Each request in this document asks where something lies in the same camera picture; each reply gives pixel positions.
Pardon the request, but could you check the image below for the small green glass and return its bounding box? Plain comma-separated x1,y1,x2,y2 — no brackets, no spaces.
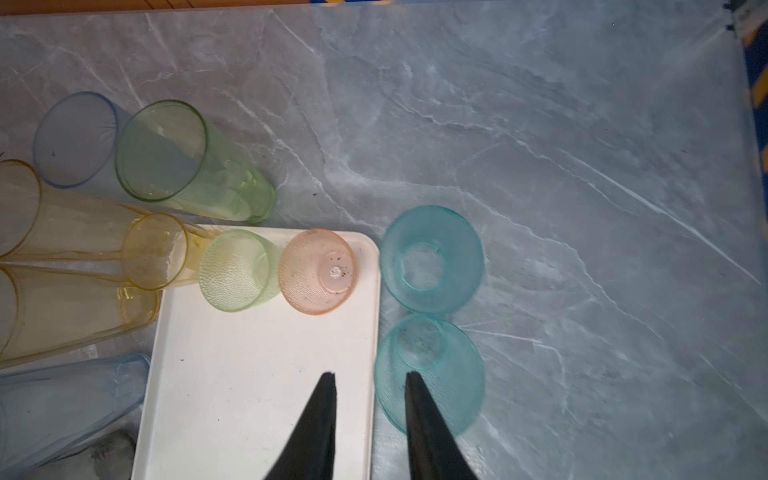
199,229,282,312

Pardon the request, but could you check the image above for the tall green glass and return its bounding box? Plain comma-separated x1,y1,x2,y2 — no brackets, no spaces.
115,99,276,224

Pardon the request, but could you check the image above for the tall yellow glass rear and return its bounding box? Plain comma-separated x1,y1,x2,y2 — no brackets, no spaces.
1,159,149,262

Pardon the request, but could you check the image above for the cream plastic tray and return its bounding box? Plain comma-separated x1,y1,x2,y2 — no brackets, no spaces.
132,231,381,479

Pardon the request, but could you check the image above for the teal glass front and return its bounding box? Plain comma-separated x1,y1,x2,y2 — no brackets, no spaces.
374,313,486,436

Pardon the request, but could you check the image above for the teal glass rear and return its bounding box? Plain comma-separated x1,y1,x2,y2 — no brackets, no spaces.
380,205,485,316

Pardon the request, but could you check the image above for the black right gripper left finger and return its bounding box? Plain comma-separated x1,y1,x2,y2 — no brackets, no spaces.
265,372,337,479

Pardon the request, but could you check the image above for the tall yellow glass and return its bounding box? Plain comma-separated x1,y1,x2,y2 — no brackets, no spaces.
1,159,149,262
1,266,162,368

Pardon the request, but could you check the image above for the tall blue glass front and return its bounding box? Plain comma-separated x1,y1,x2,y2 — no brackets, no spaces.
1,354,150,479

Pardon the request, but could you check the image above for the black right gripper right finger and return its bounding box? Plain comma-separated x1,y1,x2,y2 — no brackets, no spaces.
405,371,477,480

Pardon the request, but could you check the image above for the teal glass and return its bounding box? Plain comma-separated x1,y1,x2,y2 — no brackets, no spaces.
374,313,486,436
380,205,485,316

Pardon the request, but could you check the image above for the small yellow glass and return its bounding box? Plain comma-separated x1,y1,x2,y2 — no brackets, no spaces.
121,213,223,291

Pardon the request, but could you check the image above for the tall yellow glass front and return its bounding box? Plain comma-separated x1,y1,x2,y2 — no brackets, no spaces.
1,266,162,368

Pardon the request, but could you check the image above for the tall dark grey glass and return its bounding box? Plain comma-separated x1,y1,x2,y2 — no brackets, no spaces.
21,431,136,480

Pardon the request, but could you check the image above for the small pink glass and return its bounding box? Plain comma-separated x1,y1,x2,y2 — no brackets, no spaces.
278,229,358,315

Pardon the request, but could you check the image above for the tall blue glass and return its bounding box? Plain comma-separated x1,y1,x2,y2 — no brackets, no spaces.
33,91,134,203
1,354,150,479

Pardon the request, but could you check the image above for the tall blue glass rear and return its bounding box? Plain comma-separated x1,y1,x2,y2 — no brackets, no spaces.
33,91,134,203

